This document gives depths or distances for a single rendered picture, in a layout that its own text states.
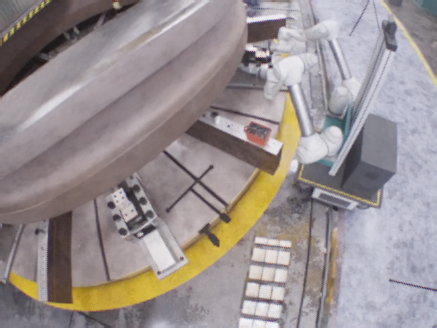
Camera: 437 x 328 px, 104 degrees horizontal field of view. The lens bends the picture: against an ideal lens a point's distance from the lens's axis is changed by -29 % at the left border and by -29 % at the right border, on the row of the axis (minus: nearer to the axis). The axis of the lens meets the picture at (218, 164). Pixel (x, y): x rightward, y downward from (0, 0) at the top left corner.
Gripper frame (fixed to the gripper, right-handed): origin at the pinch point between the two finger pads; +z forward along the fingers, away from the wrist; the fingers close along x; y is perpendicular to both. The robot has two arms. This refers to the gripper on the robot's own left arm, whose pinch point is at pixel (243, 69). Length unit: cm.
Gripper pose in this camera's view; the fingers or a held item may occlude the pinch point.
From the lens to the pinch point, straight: 227.8
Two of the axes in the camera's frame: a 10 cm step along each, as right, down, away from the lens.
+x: -4.0, 8.2, -4.2
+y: -1.3, -5.0, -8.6
